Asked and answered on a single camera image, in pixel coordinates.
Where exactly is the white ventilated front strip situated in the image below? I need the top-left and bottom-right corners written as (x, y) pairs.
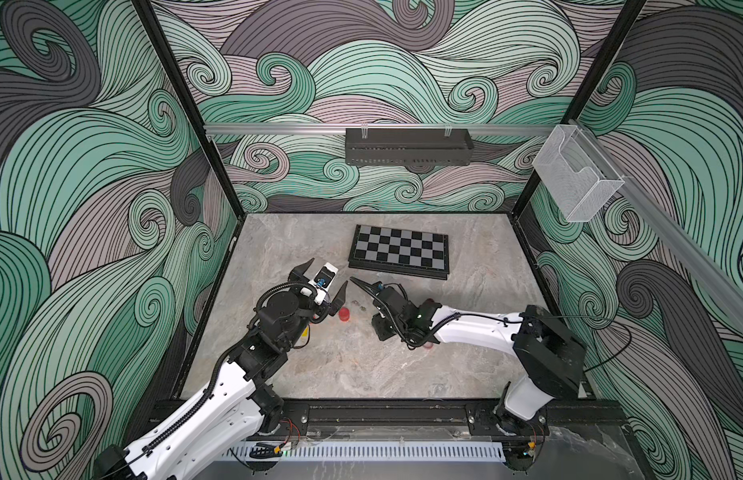
top-left (222, 440), bottom-right (507, 463)

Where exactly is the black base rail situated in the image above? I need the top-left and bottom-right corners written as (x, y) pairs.
top-left (280, 398), bottom-right (627, 439)

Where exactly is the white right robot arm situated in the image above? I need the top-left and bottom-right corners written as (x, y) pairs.
top-left (350, 277), bottom-right (587, 421)

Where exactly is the red paint jar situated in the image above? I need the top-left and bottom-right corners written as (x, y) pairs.
top-left (337, 307), bottom-right (350, 322)

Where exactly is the clear plastic wall bin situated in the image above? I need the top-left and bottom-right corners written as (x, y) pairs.
top-left (533, 124), bottom-right (625, 223)

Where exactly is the black white chessboard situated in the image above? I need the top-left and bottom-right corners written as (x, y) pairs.
top-left (348, 225), bottom-right (451, 280)

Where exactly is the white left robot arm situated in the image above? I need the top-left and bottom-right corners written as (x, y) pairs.
top-left (95, 262), bottom-right (346, 479)

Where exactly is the black wall shelf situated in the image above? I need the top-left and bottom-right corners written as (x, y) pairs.
top-left (344, 127), bottom-right (475, 173)

